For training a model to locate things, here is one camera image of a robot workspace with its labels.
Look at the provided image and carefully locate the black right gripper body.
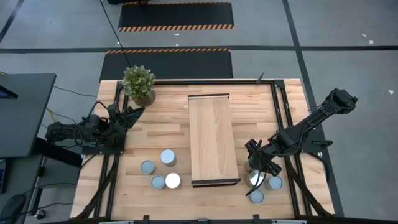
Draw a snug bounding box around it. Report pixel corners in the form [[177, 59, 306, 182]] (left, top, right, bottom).
[[248, 141, 282, 177]]

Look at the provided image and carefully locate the black aluminium table frame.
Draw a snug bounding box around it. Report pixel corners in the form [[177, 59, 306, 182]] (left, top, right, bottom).
[[70, 79, 338, 224]]

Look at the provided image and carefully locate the corn label tin can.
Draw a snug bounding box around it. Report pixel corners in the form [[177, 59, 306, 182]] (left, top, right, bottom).
[[159, 149, 177, 167]]

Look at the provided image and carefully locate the black hazard-striped floor mat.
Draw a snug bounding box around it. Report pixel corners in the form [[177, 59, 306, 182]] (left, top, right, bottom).
[[117, 1, 234, 32], [99, 48, 234, 82]]

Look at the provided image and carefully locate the black office chair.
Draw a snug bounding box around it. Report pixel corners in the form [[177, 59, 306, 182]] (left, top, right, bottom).
[[0, 193, 28, 224]]

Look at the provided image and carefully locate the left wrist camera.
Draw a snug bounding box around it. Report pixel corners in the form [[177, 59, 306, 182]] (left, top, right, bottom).
[[107, 103, 121, 118]]

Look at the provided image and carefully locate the artificial plant in ribbed pot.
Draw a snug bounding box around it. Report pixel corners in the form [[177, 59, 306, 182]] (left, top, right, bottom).
[[122, 64, 157, 108]]

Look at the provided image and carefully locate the dark laptop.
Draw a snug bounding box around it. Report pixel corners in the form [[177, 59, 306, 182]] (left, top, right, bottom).
[[0, 85, 19, 100]]

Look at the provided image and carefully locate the grey round cap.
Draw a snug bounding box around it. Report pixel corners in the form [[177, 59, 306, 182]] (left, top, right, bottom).
[[249, 189, 265, 205]]

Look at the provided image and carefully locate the black floor cable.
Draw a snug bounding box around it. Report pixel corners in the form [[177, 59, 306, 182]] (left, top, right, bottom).
[[99, 0, 132, 68]]

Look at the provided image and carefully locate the dark grey desk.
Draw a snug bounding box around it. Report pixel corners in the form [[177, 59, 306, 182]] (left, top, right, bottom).
[[0, 73, 57, 159]]

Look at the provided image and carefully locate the wooden shelf with black legs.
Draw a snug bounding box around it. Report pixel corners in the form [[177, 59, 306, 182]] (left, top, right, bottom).
[[187, 93, 242, 188]]

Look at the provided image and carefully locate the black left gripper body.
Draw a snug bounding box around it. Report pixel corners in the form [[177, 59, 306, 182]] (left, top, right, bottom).
[[116, 107, 133, 138]]

